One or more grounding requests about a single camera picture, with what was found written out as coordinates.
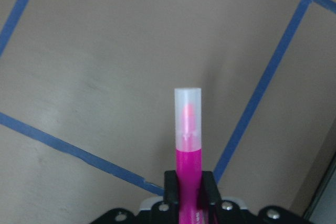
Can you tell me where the pink highlighter pen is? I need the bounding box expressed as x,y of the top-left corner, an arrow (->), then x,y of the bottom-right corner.
174,88 -> 203,223

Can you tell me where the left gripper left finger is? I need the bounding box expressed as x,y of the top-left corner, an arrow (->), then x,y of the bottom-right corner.
163,170 -> 180,205

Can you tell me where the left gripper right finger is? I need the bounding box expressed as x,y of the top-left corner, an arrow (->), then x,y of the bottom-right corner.
198,171 -> 221,207

